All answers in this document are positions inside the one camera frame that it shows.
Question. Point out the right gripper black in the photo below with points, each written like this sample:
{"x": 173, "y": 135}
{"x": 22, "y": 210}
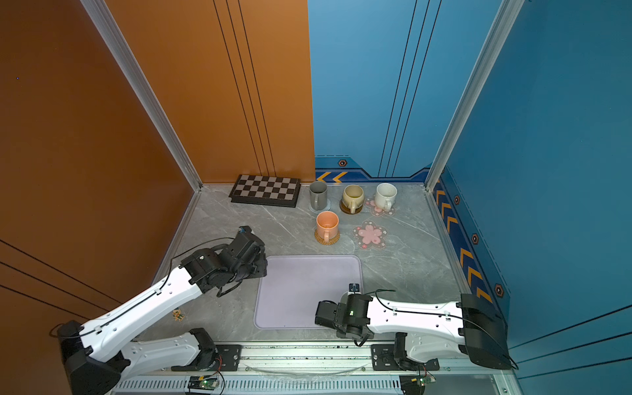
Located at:
{"x": 339, "y": 333}

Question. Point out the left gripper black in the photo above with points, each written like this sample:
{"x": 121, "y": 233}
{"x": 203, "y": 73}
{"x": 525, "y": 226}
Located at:
{"x": 262, "y": 266}

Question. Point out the pink flower coaster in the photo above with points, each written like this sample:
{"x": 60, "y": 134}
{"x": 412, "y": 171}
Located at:
{"x": 369, "y": 236}
{"x": 377, "y": 211}

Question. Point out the orange ceramic mug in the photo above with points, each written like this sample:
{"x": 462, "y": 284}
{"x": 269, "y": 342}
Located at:
{"x": 327, "y": 224}

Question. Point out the grey metal cup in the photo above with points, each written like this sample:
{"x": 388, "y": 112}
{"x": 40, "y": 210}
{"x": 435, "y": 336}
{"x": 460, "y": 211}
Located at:
{"x": 318, "y": 195}

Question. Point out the yellow ceramic mug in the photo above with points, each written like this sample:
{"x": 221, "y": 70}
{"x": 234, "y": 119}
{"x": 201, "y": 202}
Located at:
{"x": 353, "y": 195}

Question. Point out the white ceramic mug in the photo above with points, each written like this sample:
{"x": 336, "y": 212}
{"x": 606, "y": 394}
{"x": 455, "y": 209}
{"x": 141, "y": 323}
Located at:
{"x": 385, "y": 196}

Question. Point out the tan rattan round coaster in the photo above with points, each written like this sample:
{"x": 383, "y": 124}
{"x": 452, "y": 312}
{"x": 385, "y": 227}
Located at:
{"x": 323, "y": 241}

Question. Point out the brown wooden round coaster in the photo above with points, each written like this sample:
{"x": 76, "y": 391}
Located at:
{"x": 347, "y": 210}

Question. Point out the light blue woven coaster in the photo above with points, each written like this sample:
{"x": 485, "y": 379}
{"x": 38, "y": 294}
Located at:
{"x": 317, "y": 211}

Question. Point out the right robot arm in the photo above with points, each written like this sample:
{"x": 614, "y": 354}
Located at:
{"x": 469, "y": 327}

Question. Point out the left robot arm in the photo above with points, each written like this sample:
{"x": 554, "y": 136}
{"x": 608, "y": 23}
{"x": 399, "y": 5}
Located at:
{"x": 100, "y": 353}

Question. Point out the lavender plastic tray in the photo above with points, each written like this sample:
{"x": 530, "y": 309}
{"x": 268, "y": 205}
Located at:
{"x": 289, "y": 295}

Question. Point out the small colourful object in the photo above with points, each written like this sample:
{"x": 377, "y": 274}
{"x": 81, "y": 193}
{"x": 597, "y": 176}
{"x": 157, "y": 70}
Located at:
{"x": 178, "y": 315}

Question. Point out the folded chessboard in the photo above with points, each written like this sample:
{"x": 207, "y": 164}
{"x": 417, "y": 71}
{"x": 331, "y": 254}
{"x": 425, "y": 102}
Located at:
{"x": 266, "y": 190}

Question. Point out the circuit board right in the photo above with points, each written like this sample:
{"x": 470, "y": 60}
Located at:
{"x": 415, "y": 384}

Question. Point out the green circuit board left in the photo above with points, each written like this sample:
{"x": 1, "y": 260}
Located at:
{"x": 203, "y": 384}

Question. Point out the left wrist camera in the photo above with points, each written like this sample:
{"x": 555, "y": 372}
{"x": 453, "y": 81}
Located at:
{"x": 246, "y": 231}

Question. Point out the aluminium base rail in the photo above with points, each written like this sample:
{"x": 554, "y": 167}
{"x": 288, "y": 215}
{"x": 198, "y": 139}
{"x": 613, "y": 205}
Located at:
{"x": 325, "y": 368}

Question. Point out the aluminium frame post left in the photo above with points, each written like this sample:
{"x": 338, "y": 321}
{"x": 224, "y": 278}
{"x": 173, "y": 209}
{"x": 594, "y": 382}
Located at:
{"x": 109, "y": 31}

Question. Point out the aluminium frame post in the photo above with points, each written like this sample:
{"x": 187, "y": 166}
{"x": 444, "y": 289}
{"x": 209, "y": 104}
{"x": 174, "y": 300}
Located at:
{"x": 109, "y": 31}
{"x": 493, "y": 45}

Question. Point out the aluminium frame post right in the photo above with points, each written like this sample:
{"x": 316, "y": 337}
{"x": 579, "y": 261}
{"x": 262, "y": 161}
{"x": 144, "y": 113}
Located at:
{"x": 493, "y": 45}

